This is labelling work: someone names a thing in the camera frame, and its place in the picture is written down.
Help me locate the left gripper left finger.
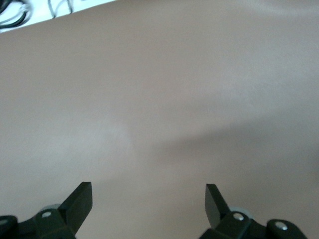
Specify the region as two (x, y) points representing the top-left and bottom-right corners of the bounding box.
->
(0, 181), (93, 239)

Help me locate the brown table mat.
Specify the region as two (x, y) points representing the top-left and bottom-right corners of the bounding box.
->
(0, 0), (319, 239)

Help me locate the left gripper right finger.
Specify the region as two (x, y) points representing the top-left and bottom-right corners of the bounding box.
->
(199, 183), (307, 239)

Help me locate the black floor cable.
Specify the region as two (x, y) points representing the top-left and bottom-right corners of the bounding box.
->
(48, 0), (74, 18)
(0, 0), (33, 28)

